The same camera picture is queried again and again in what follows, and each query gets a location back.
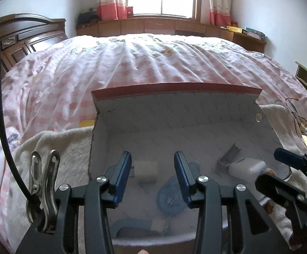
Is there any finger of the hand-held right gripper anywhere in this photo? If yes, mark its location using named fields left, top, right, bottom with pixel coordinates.
left=274, top=148, right=307, bottom=188
left=255, top=174, right=307, bottom=213

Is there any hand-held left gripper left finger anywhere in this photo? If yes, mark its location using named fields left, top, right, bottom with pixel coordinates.
left=16, top=151, right=133, bottom=254

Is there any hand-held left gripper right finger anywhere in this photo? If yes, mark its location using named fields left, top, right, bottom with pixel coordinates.
left=174, top=151, right=286, bottom=254

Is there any white charger plug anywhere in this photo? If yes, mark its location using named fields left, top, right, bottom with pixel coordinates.
left=131, top=161, right=158, bottom=182

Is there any blue correction tape dispenser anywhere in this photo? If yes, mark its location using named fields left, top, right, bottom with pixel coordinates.
left=156, top=176, right=200, bottom=216

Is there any white earbuds case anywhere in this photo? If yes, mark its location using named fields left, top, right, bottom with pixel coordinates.
left=229, top=157, right=266, bottom=184

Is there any pale lilac curved plastic piece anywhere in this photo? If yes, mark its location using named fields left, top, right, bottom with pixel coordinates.
left=217, top=143, right=242, bottom=174

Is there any red cardboard box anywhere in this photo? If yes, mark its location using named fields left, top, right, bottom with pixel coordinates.
left=88, top=81, right=286, bottom=254

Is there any beige towel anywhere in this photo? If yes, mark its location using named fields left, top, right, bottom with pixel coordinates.
left=13, top=104, right=307, bottom=254

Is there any metal spring clip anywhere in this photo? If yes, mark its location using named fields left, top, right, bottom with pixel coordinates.
left=26, top=149, right=61, bottom=233

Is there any pink checked blanket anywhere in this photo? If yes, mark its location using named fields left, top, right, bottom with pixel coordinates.
left=0, top=33, right=307, bottom=254

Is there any black bag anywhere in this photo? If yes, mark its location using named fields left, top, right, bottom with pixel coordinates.
left=77, top=12, right=100, bottom=27

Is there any dark wooden headboard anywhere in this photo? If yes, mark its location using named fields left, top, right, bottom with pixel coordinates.
left=0, top=13, right=69, bottom=104

